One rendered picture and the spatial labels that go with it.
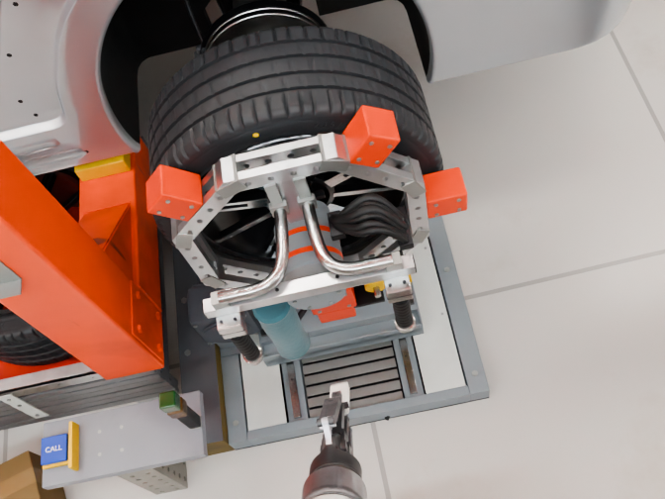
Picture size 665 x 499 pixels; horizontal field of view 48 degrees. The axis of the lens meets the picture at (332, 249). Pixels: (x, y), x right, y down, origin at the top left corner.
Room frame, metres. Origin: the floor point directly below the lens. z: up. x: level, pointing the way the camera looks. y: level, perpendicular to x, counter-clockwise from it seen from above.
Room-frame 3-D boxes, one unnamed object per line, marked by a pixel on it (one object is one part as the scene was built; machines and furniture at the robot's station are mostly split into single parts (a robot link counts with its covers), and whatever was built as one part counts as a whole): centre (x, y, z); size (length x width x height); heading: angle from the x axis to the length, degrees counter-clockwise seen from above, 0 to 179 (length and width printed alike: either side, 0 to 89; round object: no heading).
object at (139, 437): (0.69, 0.67, 0.44); 0.43 x 0.17 x 0.03; 83
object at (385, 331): (1.04, 0.04, 0.13); 0.50 x 0.36 x 0.10; 83
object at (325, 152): (0.87, 0.04, 0.85); 0.54 x 0.07 x 0.54; 83
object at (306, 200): (0.73, -0.04, 1.03); 0.19 x 0.18 x 0.11; 173
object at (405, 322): (0.61, -0.10, 0.83); 0.04 x 0.04 x 0.16
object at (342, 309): (0.91, 0.04, 0.48); 0.16 x 0.12 x 0.17; 173
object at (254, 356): (0.66, 0.24, 0.83); 0.04 x 0.04 x 0.16
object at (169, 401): (0.67, 0.48, 0.64); 0.04 x 0.04 x 0.04; 83
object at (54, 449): (0.71, 0.84, 0.47); 0.07 x 0.07 x 0.02; 83
